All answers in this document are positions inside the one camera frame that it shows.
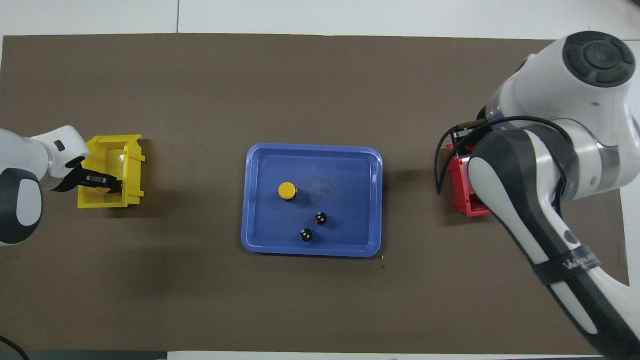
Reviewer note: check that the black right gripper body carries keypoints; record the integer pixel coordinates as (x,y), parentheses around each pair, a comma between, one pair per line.
(462,136)

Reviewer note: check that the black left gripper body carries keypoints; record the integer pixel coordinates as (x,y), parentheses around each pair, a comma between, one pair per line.
(72,179)

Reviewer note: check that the yellow push button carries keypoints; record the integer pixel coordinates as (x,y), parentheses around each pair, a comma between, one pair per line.
(286,190)

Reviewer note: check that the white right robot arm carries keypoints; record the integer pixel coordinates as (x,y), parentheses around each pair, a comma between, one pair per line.
(590,100)

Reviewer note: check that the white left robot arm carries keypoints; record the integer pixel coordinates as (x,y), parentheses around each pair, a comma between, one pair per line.
(20,200)

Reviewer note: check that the yellow plastic bin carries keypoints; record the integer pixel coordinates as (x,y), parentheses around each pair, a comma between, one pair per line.
(100,200)

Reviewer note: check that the red plastic bin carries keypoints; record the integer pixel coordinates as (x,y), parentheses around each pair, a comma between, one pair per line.
(462,200)

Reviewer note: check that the blue plastic tray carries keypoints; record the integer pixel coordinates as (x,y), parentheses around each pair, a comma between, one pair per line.
(345,170)

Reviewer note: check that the brown paper mat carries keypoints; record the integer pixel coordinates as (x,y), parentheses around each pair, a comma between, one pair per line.
(200,300)

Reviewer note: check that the black cylindrical capacitor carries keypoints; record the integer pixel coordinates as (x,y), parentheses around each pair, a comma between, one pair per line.
(320,218)
(306,235)

